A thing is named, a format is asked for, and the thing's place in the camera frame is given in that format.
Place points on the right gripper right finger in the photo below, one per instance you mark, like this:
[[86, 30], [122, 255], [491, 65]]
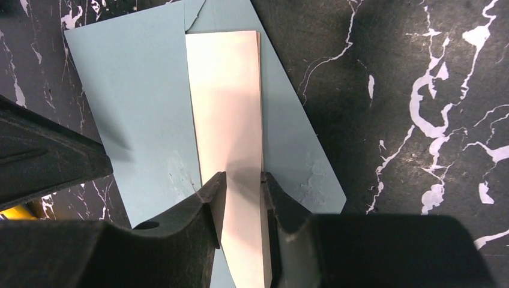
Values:
[[381, 250]]

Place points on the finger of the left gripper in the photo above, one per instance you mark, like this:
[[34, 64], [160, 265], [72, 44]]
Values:
[[40, 157]]

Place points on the yellow handled screwdriver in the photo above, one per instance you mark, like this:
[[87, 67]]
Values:
[[17, 213]]

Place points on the teal paper envelope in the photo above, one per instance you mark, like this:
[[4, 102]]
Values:
[[134, 72]]

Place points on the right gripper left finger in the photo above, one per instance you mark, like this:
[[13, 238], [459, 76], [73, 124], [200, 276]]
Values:
[[173, 249]]

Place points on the beige paper letter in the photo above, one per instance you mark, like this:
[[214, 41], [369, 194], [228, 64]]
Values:
[[225, 85]]

